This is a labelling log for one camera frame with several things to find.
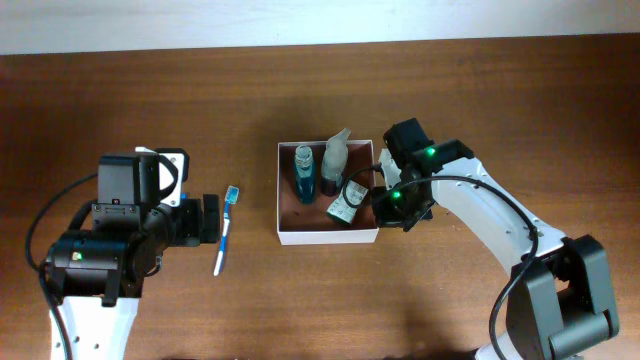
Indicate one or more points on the teal mouthwash bottle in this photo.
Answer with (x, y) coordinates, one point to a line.
(304, 166)

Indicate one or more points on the white cardboard box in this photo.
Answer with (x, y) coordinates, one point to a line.
(300, 224)

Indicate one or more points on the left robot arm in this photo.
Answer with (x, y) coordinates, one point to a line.
(93, 274)

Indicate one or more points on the clear dark spray bottle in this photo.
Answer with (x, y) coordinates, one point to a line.
(334, 163)

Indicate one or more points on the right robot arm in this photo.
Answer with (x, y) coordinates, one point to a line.
(559, 299)

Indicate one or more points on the green Dettol soap box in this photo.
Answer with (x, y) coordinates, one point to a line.
(343, 208)

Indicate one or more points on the blue white toothbrush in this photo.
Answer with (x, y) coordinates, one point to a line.
(231, 198)

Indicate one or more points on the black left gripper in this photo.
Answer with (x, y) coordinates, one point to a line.
(193, 233)

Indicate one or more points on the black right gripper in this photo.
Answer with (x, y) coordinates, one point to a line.
(387, 215)

